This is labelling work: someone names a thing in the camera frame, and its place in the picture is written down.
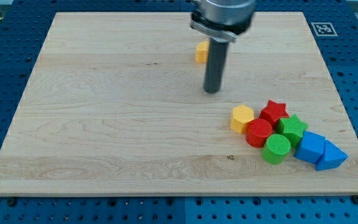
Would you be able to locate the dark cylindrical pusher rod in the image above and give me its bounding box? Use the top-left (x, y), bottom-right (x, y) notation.
top-left (203, 37), bottom-right (229, 93)

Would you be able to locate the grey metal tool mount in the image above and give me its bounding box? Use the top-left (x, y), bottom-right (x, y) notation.
top-left (190, 12), bottom-right (253, 43)

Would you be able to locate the yellow heart block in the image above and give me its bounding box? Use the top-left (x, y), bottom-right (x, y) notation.
top-left (195, 40), bottom-right (209, 63)

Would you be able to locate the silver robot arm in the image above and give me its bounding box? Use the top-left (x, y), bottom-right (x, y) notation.
top-left (190, 0), bottom-right (257, 93)

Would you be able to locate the yellow hexagon block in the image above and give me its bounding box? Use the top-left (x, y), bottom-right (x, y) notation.
top-left (229, 105), bottom-right (255, 134)

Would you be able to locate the red star block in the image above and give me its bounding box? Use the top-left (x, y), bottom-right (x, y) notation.
top-left (259, 100), bottom-right (290, 129)

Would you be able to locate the red cylinder block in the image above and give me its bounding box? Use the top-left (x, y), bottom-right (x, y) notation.
top-left (246, 118), bottom-right (273, 148)

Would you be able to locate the white fiducial marker tag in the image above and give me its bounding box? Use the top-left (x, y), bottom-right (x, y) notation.
top-left (311, 22), bottom-right (337, 37)

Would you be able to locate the green star block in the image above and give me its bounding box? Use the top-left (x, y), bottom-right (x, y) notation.
top-left (275, 114), bottom-right (308, 148)

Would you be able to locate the wooden board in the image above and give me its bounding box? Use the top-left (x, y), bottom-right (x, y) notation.
top-left (0, 12), bottom-right (358, 197)

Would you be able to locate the green cylinder block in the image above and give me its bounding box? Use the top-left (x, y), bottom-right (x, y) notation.
top-left (262, 134), bottom-right (291, 165)

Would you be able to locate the blue cube block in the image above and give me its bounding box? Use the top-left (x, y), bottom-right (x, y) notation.
top-left (294, 131), bottom-right (326, 164)

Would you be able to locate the blue triangle block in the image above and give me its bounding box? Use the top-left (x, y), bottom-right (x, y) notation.
top-left (315, 140), bottom-right (348, 171)

